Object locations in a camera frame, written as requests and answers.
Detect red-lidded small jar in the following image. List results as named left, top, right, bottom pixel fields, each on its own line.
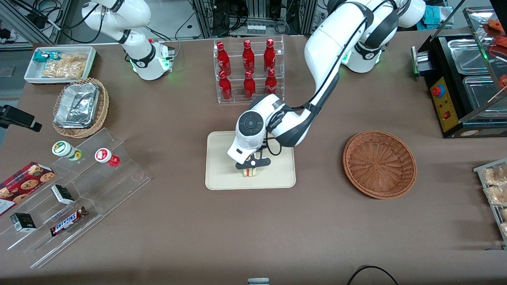
left=95, top=148, right=120, bottom=167

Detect red cola bottle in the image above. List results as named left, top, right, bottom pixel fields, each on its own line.
left=216, top=42, right=231, bottom=74
left=265, top=68, right=278, bottom=94
left=219, top=70, right=233, bottom=100
left=243, top=70, right=256, bottom=99
left=264, top=38, right=276, bottom=70
left=242, top=40, right=255, bottom=72

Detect brown round wicker basket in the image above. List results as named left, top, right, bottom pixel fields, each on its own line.
left=343, top=130, right=417, bottom=199

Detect aluminium profile frame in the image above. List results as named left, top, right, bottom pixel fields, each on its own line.
left=0, top=0, right=72, bottom=45

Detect light wicker basket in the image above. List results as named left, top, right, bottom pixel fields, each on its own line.
left=52, top=78, right=110, bottom=139

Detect stainless steel food pan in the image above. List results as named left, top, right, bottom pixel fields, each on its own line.
left=448, top=39, right=490, bottom=75
left=463, top=75, right=507, bottom=111

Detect white rectangular plastic bin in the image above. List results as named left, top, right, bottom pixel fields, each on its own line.
left=24, top=46, right=97, bottom=85

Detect Snickers chocolate bar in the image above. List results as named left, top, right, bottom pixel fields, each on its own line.
left=50, top=206, right=89, bottom=237

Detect clear bag of pastries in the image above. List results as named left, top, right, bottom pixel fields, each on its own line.
left=481, top=165, right=507, bottom=186
left=484, top=186, right=507, bottom=206

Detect cream rectangular plastic tray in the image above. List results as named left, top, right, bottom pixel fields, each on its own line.
left=205, top=131, right=297, bottom=190

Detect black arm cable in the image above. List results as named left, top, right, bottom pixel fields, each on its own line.
left=265, top=0, right=396, bottom=156

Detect black food warmer machine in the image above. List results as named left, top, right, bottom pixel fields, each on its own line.
left=411, top=6, right=507, bottom=139

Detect metal equipment rack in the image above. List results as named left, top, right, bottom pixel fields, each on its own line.
left=192, top=0, right=317, bottom=38

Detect clear acrylic stepped display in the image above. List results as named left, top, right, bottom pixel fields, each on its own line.
left=0, top=127, right=151, bottom=269

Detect red tartan cookie box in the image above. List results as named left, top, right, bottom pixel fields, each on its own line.
left=0, top=161, right=56, bottom=217

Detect teal snack packet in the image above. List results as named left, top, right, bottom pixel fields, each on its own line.
left=33, top=51, right=60, bottom=63

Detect aluminium foil tray stack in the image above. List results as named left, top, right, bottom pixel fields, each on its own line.
left=53, top=82, right=100, bottom=129

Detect black floor cable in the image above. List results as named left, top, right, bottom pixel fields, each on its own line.
left=347, top=265, right=398, bottom=285

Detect small black carton box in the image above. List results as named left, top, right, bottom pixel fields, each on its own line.
left=10, top=213, right=37, bottom=232
left=51, top=184, right=75, bottom=205

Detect clear acrylic bottle rack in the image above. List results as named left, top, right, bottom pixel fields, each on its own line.
left=213, top=36, right=285, bottom=105

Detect green-labelled white-lidded jar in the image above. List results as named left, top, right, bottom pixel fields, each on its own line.
left=52, top=141, right=82, bottom=161

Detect grey wire snack rack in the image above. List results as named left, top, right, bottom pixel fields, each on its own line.
left=473, top=158, right=507, bottom=250

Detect clear bag of crackers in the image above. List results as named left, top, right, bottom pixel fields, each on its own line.
left=41, top=59, right=87, bottom=79
left=59, top=53, right=88, bottom=64

